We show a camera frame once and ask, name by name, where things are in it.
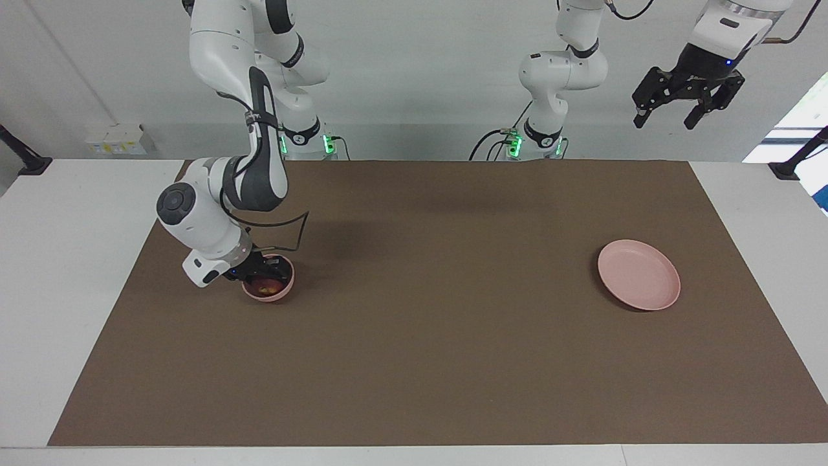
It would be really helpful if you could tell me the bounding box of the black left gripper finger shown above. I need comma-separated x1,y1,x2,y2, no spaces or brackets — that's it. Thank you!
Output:
684,76,745,130
632,66,673,129

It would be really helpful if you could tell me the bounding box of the pink bowl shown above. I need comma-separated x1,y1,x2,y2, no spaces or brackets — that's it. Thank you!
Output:
241,254,295,303

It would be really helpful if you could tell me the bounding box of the pink plate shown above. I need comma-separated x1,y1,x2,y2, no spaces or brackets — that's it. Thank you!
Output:
597,239,681,311

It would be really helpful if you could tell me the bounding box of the black clamp stand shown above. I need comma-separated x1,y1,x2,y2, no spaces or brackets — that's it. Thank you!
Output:
0,123,52,177
768,126,828,181

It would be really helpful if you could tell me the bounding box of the brown table mat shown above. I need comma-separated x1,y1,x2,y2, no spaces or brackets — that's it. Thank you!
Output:
47,160,828,447

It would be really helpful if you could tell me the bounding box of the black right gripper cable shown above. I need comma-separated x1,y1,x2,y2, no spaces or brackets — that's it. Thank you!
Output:
219,91,311,254

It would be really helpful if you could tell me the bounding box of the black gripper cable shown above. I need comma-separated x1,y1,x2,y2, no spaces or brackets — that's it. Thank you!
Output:
219,91,311,254
605,0,822,45

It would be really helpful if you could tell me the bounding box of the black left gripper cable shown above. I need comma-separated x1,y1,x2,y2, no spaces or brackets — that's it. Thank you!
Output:
605,0,822,45

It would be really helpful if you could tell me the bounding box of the black base cable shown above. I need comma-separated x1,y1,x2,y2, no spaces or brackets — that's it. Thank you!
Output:
323,133,351,161
469,97,535,161

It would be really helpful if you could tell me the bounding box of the white wall socket box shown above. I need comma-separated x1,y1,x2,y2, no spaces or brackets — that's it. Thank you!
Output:
86,124,156,156

